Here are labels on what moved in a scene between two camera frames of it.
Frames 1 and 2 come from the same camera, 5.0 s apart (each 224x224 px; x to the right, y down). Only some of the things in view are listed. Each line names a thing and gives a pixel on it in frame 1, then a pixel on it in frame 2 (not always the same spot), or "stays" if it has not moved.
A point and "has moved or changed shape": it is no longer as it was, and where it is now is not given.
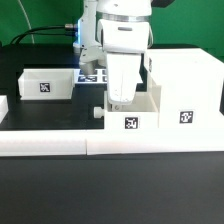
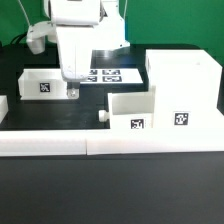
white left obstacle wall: [3, 107] stays
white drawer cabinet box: [190, 81] stays
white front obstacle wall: [83, 142] stays
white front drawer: [142, 113] has moved or changed shape
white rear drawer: [46, 84] stays
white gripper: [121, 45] → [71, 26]
